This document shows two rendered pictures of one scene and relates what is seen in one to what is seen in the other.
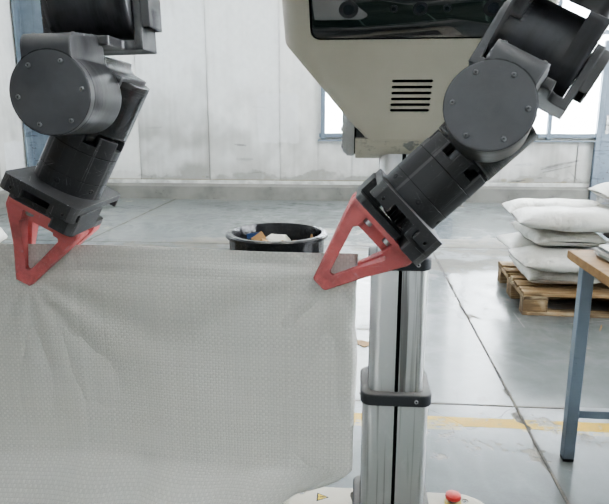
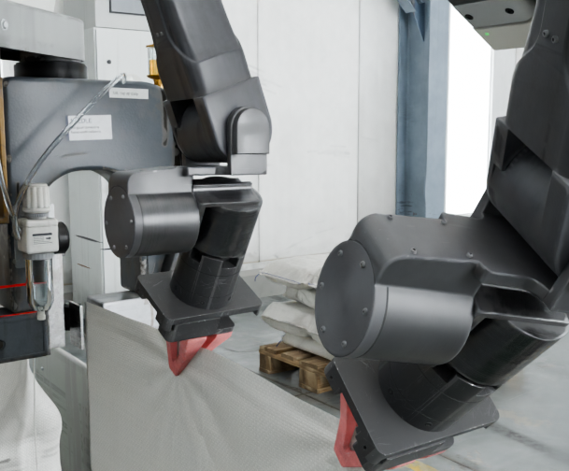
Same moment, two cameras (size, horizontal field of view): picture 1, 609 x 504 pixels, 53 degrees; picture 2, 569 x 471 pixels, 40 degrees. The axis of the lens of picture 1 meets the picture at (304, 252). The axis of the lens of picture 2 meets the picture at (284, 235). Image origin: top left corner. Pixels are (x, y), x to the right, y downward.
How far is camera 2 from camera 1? 0.41 m
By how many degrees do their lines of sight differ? 49
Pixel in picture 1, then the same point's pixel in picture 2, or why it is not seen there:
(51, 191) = (164, 298)
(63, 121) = (123, 247)
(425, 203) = (397, 395)
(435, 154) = not seen: hidden behind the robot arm
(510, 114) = (353, 314)
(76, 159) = (186, 272)
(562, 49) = (539, 220)
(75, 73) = (129, 207)
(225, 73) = not seen: outside the picture
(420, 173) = not seen: hidden behind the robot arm
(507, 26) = (494, 178)
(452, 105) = (321, 289)
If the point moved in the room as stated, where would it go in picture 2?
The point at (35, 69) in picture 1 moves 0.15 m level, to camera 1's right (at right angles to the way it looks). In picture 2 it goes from (113, 202) to (227, 218)
